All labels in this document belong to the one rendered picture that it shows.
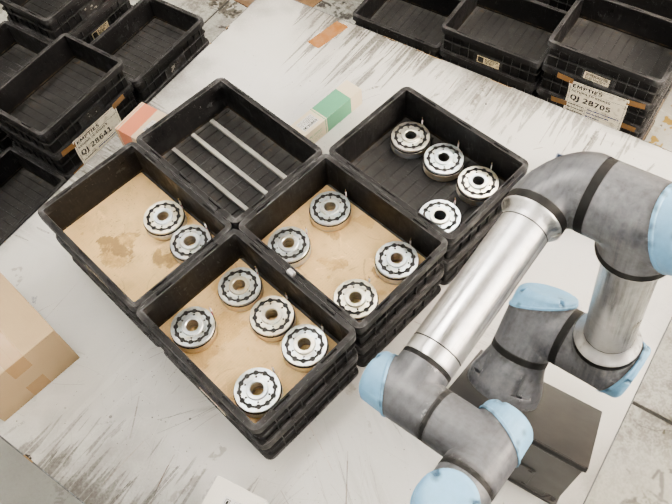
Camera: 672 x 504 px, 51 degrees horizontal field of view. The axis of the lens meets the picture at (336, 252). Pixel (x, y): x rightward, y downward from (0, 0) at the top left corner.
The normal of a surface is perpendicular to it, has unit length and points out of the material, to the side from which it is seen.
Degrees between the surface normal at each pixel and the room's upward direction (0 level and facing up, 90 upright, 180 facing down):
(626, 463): 0
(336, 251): 0
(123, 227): 0
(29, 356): 90
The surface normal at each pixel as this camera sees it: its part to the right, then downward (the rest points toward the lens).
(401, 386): -0.27, -0.43
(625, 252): -0.62, 0.69
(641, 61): -0.07, -0.52
